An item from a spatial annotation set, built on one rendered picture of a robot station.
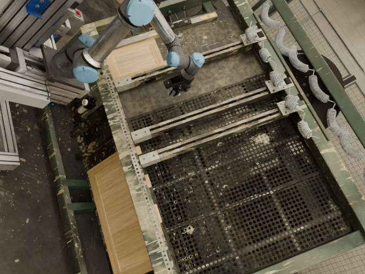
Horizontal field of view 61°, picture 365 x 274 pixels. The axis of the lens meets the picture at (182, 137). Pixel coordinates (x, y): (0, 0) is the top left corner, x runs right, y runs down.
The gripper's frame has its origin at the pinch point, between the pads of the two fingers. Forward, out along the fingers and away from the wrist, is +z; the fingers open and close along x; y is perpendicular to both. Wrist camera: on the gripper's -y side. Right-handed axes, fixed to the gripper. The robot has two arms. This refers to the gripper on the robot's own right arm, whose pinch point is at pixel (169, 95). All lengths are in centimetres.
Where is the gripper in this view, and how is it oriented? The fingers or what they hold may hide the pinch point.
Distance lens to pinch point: 191.7
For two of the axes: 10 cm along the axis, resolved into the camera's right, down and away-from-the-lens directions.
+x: -3.7, -8.6, 3.4
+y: 8.2, -1.3, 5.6
